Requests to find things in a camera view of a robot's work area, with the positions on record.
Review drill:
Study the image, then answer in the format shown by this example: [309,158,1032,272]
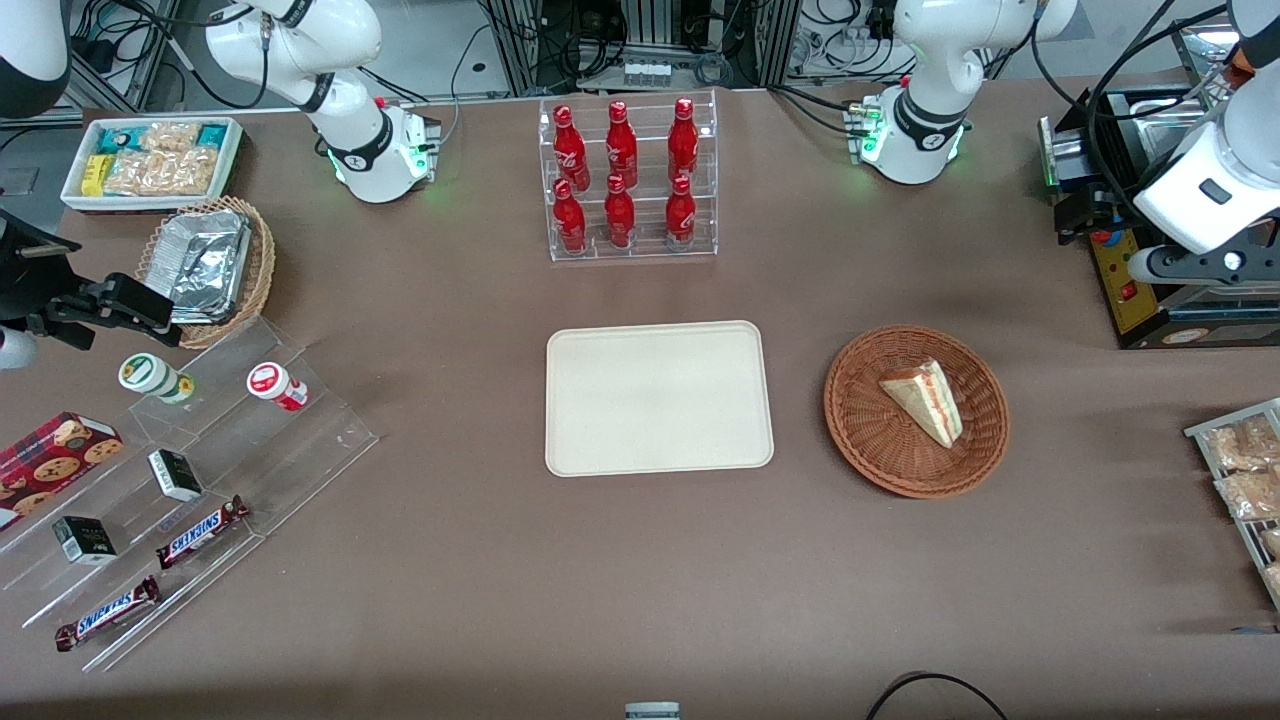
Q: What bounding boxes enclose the black food warmer machine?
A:
[1038,18,1280,351]

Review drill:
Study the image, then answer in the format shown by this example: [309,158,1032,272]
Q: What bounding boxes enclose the silver foil containers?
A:
[158,208,253,325]

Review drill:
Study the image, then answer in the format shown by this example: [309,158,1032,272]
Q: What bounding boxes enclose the large clear cracker bag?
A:
[104,147,219,197]

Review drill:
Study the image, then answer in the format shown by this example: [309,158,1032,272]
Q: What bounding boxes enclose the triangular sandwich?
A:
[878,358,965,450]

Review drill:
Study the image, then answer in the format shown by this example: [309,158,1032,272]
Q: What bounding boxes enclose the steel warmer pan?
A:
[1132,95,1219,169]

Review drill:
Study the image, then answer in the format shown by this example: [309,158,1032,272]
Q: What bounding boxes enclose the red lid white bottle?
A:
[247,362,310,413]

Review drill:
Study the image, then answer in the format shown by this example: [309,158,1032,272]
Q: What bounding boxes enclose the aluminium equipment frame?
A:
[478,0,803,97]

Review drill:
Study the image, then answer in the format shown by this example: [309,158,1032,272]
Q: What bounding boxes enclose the tray of packaged pastries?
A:
[1184,397,1280,612]

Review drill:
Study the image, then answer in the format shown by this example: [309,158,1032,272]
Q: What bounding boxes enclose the red cookie box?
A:
[0,411,125,532]

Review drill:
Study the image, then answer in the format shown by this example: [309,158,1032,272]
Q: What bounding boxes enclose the small black box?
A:
[52,516,119,567]
[147,449,205,503]

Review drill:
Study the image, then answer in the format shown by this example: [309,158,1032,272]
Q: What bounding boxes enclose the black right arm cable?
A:
[358,18,501,151]

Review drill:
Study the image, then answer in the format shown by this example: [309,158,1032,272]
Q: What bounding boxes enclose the cream rectangular tray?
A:
[544,320,776,479]

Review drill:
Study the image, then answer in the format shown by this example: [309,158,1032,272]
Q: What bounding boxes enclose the black floor cable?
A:
[864,671,1011,720]

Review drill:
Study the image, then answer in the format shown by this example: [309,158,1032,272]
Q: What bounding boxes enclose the brown round wicker basket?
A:
[823,325,1011,500]

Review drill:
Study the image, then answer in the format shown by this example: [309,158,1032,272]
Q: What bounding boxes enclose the snickers bar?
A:
[54,575,162,653]
[155,495,252,571]

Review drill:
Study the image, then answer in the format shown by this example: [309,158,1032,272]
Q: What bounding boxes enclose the clear acrylic stepped shelf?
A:
[0,318,380,674]

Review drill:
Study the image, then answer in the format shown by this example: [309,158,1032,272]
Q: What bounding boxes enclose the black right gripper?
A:
[0,208,185,349]

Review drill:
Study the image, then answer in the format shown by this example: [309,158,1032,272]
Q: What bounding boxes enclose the tan wicker basket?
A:
[135,196,277,351]

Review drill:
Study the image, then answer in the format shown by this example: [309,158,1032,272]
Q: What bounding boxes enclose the small clear cracker bag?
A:
[140,121,202,154]

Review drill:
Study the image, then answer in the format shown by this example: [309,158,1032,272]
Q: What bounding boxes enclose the red cola bottle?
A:
[603,174,637,250]
[551,178,589,254]
[667,97,700,184]
[604,100,640,189]
[552,104,592,191]
[664,175,698,247]

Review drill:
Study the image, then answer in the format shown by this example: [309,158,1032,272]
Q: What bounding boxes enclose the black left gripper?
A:
[1056,183,1137,247]

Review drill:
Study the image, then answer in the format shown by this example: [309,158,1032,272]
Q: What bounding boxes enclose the clear acrylic bottle rack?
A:
[538,88,720,264]

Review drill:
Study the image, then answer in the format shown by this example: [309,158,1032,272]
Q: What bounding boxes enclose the white snack bin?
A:
[60,116,245,214]

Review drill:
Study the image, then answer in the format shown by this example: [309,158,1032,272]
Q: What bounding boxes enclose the green lid white bottle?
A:
[118,353,197,406]

